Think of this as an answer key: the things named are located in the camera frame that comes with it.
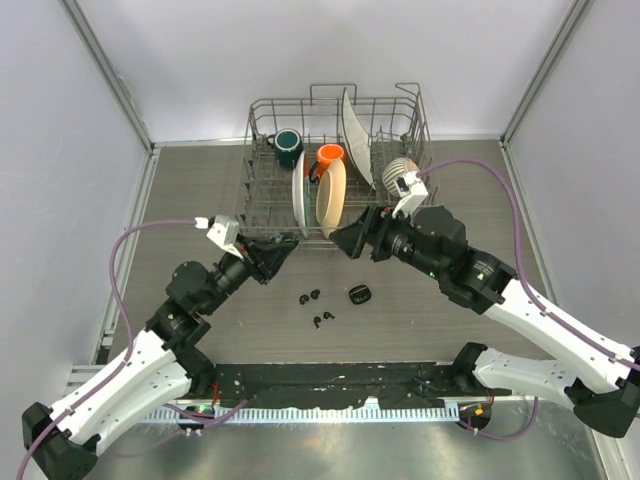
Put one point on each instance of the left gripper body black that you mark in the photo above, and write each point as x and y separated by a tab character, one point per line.
249	263

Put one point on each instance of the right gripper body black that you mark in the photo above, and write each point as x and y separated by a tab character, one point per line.
391	240

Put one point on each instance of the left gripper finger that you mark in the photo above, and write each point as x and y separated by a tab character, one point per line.
279	241
272	260

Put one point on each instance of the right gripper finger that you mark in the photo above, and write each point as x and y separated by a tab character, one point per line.
371	219
351	239

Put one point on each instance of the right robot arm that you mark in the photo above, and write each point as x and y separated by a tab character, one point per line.
595	377

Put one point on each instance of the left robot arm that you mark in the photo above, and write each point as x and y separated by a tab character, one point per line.
160	364

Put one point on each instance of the black square earbud case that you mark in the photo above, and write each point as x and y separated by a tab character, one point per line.
360	294

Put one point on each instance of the beige bowl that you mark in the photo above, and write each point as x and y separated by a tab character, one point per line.
330	198

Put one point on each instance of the white green plate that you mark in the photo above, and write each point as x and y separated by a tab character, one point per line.
300	194

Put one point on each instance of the striped round bowl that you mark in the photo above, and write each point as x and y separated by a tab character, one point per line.
395	169

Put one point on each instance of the orange mug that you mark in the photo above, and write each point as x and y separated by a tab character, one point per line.
326	155

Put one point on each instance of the white upright plate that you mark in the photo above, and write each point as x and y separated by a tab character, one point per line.
357	141

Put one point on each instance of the dark green mug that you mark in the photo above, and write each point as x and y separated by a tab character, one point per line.
287	146

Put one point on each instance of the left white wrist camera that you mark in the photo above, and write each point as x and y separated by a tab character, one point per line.
222	231

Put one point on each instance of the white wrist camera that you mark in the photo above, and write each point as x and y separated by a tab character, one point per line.
222	231
412	192

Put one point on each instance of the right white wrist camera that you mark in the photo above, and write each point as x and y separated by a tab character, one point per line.
412	192

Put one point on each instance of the grey wire dish rack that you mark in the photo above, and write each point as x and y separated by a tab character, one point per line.
397	126

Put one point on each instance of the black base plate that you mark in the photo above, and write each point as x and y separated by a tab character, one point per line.
337	386

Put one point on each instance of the white slotted cable duct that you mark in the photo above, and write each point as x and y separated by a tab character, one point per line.
370	412

